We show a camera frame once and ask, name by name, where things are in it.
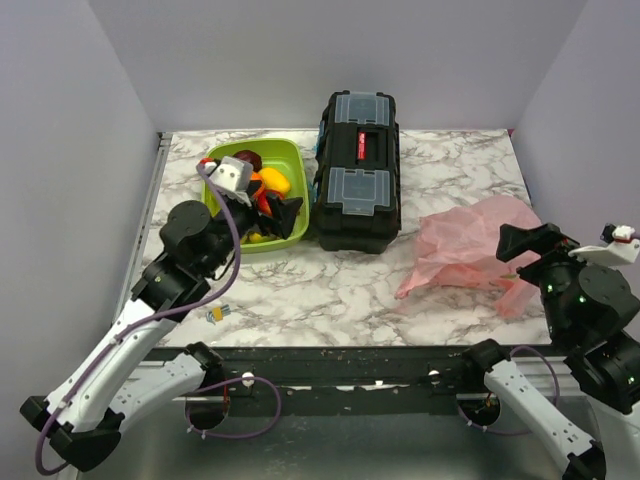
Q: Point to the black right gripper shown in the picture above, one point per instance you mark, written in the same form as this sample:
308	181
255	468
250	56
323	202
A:
543	237

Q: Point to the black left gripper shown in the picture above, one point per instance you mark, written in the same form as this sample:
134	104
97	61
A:
286	210

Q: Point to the orange fake tangerine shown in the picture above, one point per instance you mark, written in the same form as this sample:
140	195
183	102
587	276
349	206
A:
261	202

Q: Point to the pink plastic bag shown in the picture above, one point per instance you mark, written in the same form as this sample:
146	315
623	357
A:
457	248

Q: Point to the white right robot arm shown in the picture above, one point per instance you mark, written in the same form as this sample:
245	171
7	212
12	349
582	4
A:
587	303

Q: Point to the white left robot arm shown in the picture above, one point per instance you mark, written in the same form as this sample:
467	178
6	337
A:
82	421

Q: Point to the yellow fake mango upper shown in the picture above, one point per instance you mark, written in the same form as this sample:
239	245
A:
274	180

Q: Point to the dark red fake apple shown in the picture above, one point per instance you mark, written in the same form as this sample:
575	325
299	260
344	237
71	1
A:
250	157

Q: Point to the green plastic tray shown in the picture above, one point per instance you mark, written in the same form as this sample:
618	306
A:
284	156

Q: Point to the black plastic toolbox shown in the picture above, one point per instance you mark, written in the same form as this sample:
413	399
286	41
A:
357	184

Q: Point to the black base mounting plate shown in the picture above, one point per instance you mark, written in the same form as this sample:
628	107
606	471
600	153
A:
345	381

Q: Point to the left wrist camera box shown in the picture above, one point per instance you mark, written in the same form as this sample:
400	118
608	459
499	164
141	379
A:
232	176

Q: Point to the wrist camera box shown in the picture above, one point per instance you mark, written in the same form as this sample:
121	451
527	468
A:
232	176
620	247

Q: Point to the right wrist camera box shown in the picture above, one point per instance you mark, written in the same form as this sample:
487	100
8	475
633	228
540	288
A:
620	247

